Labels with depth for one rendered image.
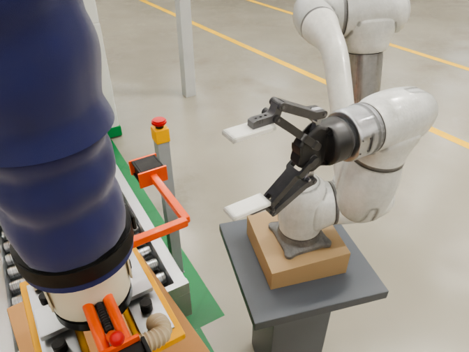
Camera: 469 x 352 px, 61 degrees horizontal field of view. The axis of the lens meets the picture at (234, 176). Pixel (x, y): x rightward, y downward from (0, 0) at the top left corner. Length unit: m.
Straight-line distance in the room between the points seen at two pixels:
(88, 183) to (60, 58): 0.21
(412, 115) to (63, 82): 0.54
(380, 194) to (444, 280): 2.01
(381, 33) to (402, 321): 1.67
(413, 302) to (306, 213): 1.37
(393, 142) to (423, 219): 2.44
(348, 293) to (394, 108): 0.93
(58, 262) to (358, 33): 0.94
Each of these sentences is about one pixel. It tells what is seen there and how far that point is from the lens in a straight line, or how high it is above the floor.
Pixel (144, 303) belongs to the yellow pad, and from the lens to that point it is 0.97.
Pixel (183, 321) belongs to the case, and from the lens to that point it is 1.18.
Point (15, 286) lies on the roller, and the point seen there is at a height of 0.54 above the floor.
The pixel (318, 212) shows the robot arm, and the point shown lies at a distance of 1.36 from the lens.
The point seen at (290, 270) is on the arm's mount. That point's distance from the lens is 1.45.
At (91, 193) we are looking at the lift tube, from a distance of 0.69.
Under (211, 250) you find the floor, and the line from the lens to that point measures 2.65.
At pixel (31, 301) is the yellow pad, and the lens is 1.09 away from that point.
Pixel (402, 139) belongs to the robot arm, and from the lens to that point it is 0.73.
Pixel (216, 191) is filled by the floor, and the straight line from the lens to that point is 3.10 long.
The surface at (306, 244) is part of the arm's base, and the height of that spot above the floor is 0.89.
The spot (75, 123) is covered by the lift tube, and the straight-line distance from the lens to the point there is 0.63.
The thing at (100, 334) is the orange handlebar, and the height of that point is 1.24.
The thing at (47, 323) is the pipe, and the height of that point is 1.15.
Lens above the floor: 1.92
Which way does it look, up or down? 36 degrees down
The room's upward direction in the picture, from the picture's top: straight up
